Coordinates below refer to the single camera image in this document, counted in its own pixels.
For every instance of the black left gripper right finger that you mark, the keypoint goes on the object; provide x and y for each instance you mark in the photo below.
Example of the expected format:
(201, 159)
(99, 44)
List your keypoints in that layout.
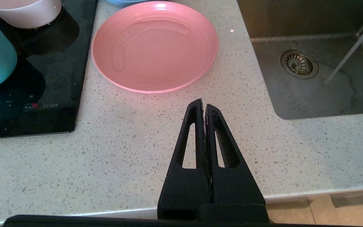
(238, 189)

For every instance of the pink bowl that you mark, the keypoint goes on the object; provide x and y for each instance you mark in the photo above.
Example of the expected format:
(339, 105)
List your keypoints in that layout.
(27, 12)

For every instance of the blue grey plate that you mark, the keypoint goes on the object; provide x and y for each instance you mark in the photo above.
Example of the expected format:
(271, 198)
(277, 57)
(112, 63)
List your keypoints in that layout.
(121, 1)

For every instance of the round metal sink strainer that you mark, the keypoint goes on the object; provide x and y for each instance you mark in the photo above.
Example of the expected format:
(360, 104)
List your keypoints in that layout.
(299, 64)

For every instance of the stainless steel sink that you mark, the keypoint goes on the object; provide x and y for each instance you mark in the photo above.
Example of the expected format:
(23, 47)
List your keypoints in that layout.
(310, 94)

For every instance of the black induction cooktop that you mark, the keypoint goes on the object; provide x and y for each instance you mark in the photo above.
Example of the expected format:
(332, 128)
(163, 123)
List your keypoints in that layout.
(43, 94)

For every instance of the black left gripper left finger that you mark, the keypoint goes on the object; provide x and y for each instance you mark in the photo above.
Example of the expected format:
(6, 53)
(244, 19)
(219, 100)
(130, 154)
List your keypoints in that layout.
(181, 189)

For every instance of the pink plate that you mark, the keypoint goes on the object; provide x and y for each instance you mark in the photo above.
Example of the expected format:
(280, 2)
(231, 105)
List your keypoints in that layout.
(156, 47)

